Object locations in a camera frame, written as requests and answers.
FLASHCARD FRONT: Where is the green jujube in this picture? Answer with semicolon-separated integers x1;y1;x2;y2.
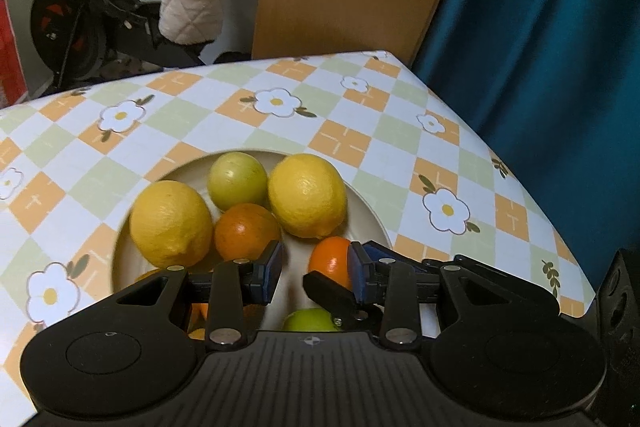
282;307;341;333
206;151;269;212

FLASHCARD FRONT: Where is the dark orange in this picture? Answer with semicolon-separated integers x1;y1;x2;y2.
214;203;282;263

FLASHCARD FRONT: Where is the checkered floral tablecloth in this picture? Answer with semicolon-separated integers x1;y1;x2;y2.
0;51;598;427

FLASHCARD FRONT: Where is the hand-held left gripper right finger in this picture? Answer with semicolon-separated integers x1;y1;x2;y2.
348;241;561;351

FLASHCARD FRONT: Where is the teal curtain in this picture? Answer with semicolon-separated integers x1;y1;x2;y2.
410;0;640;303

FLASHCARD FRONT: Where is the red printed wall poster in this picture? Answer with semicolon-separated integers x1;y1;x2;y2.
0;0;28;108

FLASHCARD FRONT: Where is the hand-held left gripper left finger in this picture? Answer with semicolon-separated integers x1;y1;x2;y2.
112;239;283;351

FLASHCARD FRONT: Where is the beige round plate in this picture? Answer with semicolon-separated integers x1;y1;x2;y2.
107;149;393;333

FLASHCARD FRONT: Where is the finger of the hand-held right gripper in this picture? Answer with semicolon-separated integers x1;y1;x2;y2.
361;242;471;275
302;271;386;332

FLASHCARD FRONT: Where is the yellow lemon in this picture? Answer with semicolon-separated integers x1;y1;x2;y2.
267;154;348;239
129;180;215;269

